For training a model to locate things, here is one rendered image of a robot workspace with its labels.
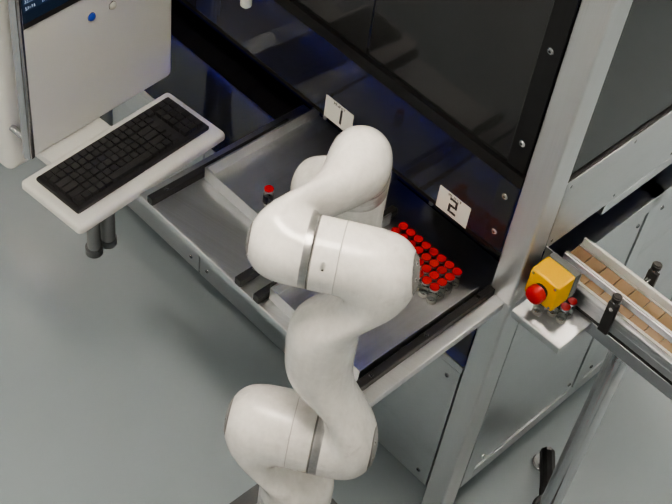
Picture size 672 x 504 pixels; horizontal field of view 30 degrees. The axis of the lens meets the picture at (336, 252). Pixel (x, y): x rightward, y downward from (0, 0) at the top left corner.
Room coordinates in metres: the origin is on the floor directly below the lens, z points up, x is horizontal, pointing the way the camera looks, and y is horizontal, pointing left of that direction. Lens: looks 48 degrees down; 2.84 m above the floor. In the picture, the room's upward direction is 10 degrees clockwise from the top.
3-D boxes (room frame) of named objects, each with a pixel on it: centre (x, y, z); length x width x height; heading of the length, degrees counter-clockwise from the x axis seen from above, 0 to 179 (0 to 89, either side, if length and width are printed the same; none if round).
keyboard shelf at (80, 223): (2.02, 0.54, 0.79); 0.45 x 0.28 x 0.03; 146
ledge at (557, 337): (1.69, -0.47, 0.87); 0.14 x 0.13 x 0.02; 141
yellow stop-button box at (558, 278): (1.66, -0.43, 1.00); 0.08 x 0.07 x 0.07; 141
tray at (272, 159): (1.94, 0.10, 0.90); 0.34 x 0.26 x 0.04; 141
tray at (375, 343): (1.64, -0.09, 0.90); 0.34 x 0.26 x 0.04; 140
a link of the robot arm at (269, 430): (1.07, 0.03, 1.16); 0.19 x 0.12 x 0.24; 86
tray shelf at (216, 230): (1.78, 0.01, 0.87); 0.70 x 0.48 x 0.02; 51
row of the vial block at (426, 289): (1.71, -0.15, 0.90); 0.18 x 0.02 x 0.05; 50
